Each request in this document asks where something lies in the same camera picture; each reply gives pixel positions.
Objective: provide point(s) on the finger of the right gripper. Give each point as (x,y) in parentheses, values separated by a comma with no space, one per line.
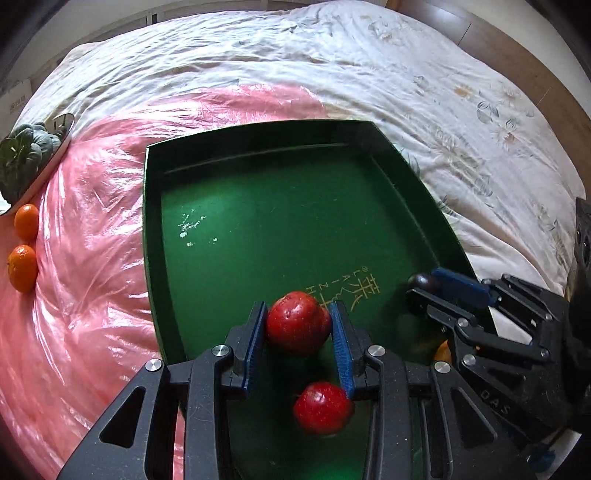
(464,330)
(522,302)

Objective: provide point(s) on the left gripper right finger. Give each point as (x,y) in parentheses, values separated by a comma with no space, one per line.
(426,422)

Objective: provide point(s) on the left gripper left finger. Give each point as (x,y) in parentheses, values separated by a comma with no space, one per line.
(134,436)

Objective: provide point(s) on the large orange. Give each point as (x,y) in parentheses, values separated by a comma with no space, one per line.
(444,354)

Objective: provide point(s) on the dark plum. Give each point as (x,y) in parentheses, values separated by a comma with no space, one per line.
(423,281)

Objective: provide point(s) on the red apple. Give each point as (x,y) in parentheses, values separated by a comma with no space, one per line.
(323,409)
(297,322)

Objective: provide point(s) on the orange pair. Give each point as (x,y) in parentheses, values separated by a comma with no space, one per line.
(22,268)
(26,222)

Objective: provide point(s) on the blue gloved right hand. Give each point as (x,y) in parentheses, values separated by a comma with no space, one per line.
(541,458)

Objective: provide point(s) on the white floral duvet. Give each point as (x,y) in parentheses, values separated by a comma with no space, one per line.
(481,147)

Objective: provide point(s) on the pink plastic sheet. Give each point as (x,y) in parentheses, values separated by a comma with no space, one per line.
(72,344)

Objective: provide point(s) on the green rectangular tray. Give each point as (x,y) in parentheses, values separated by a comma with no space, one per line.
(246,214)

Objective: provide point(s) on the wooden headboard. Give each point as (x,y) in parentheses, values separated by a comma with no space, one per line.
(518,42)

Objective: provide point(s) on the green leafy vegetable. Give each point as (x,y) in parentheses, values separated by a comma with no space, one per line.
(24,153)

